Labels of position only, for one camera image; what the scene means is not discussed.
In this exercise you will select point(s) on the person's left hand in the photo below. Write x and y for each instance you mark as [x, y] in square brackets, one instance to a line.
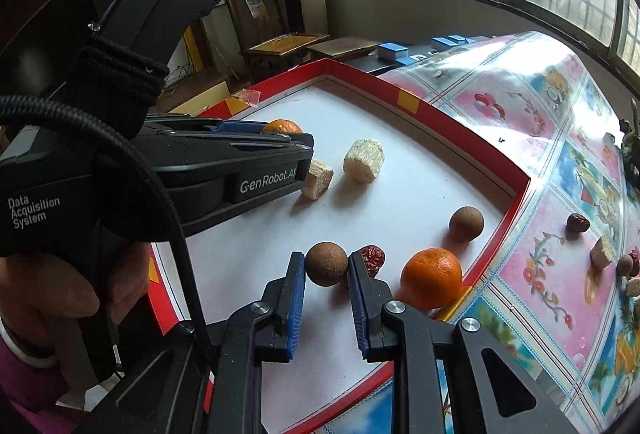
[33, 291]

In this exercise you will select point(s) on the colourful fruit print tablecloth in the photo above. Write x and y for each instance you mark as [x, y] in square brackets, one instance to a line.
[572, 327]

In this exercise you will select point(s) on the orange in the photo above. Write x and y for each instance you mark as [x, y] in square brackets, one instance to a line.
[283, 126]
[432, 278]

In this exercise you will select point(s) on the brown round fruit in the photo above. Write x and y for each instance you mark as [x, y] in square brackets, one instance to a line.
[326, 264]
[466, 224]

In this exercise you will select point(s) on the brown round fruit front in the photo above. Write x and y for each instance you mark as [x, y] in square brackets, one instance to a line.
[326, 264]

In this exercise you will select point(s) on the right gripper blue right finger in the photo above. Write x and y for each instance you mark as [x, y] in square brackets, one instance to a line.
[376, 330]

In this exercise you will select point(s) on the wooden stool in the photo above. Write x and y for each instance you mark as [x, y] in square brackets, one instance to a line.
[274, 56]

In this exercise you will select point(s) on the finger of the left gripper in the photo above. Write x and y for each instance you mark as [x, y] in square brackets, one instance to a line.
[240, 126]

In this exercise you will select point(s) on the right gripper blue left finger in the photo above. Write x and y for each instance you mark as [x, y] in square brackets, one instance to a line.
[280, 313]

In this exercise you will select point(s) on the wrinkled red date front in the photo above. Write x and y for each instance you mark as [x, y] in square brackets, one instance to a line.
[373, 258]

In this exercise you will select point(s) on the small pale cake chunk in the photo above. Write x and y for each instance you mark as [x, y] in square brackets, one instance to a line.
[632, 288]

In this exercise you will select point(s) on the blue foam block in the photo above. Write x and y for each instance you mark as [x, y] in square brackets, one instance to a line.
[390, 51]

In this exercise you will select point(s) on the red cardboard tray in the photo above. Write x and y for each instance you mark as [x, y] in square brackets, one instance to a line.
[433, 166]

